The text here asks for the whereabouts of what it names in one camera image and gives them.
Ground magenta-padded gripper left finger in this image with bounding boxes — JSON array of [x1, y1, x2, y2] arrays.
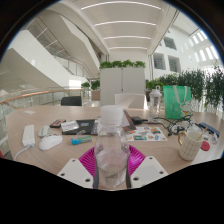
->
[[57, 146, 100, 190]]

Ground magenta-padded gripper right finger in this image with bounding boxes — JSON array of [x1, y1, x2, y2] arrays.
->
[[125, 145, 169, 190]]

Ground clear plastic water bottle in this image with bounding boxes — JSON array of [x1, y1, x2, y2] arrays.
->
[[93, 104, 131, 189]]

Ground blue green marker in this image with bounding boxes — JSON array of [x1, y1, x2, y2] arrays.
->
[[70, 135, 93, 146]]

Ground colourful sticker sheet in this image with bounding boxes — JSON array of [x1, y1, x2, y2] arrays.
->
[[125, 125, 168, 142]]

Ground white computer mouse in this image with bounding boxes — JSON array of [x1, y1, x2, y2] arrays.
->
[[38, 134, 64, 151]]

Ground black notebook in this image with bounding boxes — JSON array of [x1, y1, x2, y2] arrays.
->
[[61, 118, 98, 136]]

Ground white card packet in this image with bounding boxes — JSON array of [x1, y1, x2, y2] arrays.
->
[[60, 120, 80, 133]]

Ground white checked mug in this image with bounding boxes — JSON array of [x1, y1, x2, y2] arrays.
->
[[177, 129, 205, 162]]

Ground black pouch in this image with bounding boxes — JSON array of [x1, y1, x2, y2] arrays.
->
[[130, 116, 145, 125]]

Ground flat round red coaster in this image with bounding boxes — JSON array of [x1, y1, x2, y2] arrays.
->
[[200, 140, 211, 152]]

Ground thin gold stirrer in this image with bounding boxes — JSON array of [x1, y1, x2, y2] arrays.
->
[[197, 126, 208, 141]]

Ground clear shaker bottle white lid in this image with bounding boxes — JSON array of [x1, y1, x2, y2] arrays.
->
[[148, 85, 163, 123]]

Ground black chair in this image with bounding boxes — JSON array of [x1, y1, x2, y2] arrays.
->
[[60, 95, 83, 107]]

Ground dark blue keyboard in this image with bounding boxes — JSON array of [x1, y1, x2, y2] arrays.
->
[[198, 121, 221, 138]]

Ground green tote bag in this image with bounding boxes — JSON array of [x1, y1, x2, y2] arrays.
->
[[162, 85, 193, 120]]

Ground brown planter with plants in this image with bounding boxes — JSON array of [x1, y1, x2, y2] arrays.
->
[[80, 79, 101, 102]]

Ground glass railing with wooden handrail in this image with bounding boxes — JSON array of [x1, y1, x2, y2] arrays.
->
[[0, 87, 84, 118]]

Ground white cabinet with plants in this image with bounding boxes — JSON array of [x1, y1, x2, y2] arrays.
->
[[98, 59, 147, 107]]

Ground row of green plants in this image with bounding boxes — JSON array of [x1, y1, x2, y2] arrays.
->
[[145, 66, 224, 113]]

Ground ceiling light strips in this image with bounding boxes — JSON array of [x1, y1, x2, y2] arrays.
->
[[80, 0, 163, 51]]

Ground tangled black cables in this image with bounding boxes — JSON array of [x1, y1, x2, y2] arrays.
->
[[146, 115, 201, 137]]

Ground white power strip cable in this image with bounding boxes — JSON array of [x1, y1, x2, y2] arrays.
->
[[13, 143, 33, 161]]

